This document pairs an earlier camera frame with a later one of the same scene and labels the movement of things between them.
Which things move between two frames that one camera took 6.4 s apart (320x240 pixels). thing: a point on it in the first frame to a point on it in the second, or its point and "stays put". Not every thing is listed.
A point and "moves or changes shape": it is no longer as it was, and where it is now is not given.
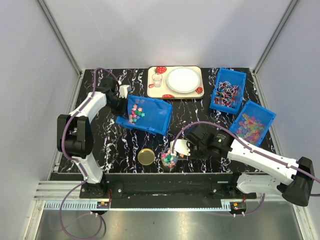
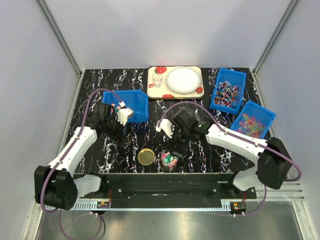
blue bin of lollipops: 228,91 stays put
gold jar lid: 146,156 stays put
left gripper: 123,111 to 113,118
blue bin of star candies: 153,115 moves or changes shape
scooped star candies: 170,159 stays put
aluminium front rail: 65,195 stays put
